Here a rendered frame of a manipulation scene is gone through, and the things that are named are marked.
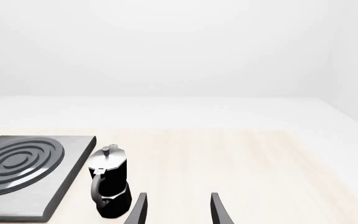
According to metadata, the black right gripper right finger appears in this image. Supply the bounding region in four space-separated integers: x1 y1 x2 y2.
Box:
210 192 235 224

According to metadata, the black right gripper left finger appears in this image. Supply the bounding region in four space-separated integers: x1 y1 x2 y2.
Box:
123 192 148 224

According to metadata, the flat black stove plate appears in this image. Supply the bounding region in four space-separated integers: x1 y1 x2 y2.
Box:
0 134 98 223

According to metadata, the black moka pot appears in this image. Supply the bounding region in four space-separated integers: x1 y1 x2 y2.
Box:
88 143 133 220

